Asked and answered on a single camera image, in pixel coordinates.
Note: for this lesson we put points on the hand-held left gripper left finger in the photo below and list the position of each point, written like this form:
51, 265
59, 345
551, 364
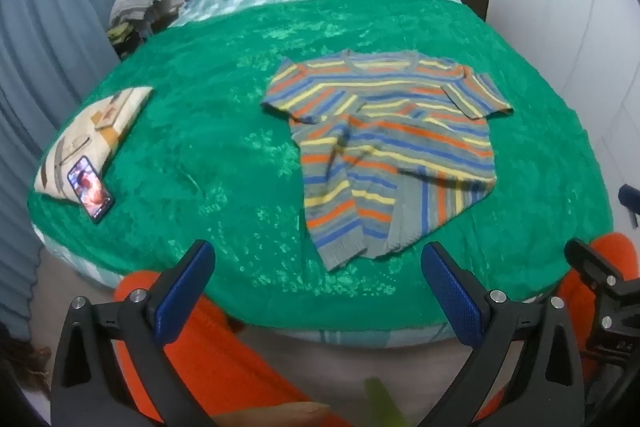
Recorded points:
182, 292

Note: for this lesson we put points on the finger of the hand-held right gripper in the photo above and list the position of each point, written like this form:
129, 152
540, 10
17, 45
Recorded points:
592, 264

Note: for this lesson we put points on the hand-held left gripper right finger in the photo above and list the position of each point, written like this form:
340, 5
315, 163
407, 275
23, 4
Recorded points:
452, 292

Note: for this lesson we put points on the striped knit sweater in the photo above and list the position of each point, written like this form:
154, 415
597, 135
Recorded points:
380, 142

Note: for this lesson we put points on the pile of clothes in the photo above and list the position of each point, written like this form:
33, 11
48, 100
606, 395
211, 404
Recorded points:
135, 7

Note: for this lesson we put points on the dark blue object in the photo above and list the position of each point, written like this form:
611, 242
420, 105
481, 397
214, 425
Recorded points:
629, 202

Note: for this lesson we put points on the orange pants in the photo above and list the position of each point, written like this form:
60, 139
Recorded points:
235, 372

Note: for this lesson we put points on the smartphone with lit screen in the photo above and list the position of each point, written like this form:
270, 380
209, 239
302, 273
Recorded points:
90, 189

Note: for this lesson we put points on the green plush blanket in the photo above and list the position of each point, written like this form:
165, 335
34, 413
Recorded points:
210, 117

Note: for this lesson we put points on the patterned cream pillow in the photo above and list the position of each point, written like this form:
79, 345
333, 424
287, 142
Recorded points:
105, 122

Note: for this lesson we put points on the white wardrobe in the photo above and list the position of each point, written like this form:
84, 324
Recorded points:
575, 7

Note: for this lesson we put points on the dark wooden nightstand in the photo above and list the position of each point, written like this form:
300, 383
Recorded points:
472, 2

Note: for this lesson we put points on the blue-grey curtain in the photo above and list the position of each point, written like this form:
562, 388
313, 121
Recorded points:
55, 32

